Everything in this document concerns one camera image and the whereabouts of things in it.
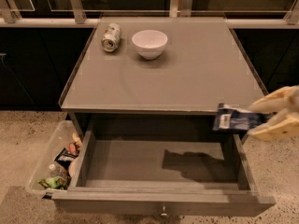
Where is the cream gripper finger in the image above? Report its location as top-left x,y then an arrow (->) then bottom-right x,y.
249,85 -> 299,113
248,109 -> 299,141

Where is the blue rxbar blueberry wrapper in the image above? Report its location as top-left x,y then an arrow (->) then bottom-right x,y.
213,103 -> 269,133

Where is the metal drawer knob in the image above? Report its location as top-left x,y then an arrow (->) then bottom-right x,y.
160,206 -> 168,217

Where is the grey cabinet with glass top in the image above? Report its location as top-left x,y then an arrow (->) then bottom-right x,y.
58,16 -> 269,142

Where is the grey open top drawer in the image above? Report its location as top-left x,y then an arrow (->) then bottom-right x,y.
53,133 -> 276,217

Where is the white ceramic bowl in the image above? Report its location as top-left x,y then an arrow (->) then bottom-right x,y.
132,30 -> 168,60

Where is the green white soda can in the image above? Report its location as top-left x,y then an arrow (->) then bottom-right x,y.
101,23 -> 121,52

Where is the red snack packet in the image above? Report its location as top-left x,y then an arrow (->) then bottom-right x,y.
68,143 -> 79,156

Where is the black snack packet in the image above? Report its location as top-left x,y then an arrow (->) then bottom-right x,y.
54,147 -> 77,169

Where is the clear plastic bin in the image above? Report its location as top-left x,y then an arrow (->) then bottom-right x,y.
25,120 -> 77,197

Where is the green snack bag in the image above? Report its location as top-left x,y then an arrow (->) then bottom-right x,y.
38,176 -> 67,189

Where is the clear plastic bottle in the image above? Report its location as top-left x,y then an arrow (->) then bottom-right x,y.
49,163 -> 68,179

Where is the metal railing frame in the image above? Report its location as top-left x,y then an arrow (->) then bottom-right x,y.
1,0 -> 298,24

